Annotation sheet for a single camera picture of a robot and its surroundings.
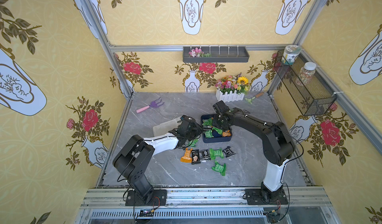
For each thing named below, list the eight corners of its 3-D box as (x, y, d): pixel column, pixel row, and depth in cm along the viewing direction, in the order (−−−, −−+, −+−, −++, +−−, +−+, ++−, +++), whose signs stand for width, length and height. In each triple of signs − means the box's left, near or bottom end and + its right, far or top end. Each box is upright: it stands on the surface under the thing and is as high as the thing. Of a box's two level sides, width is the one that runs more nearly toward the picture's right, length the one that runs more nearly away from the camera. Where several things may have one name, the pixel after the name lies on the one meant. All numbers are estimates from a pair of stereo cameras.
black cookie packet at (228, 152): (226, 157, 89) (227, 156, 87) (221, 150, 92) (222, 148, 91) (234, 154, 91) (234, 152, 89) (229, 146, 94) (229, 145, 92)
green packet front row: (211, 169, 85) (211, 168, 83) (215, 160, 88) (215, 159, 87) (224, 176, 83) (224, 175, 81) (227, 166, 86) (228, 165, 84)
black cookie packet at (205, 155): (200, 160, 88) (200, 158, 87) (200, 151, 92) (200, 149, 90) (210, 160, 88) (210, 158, 86) (209, 151, 92) (210, 149, 90)
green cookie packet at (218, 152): (210, 159, 89) (210, 158, 87) (209, 149, 92) (209, 148, 91) (223, 159, 88) (223, 158, 87) (222, 149, 92) (222, 148, 91)
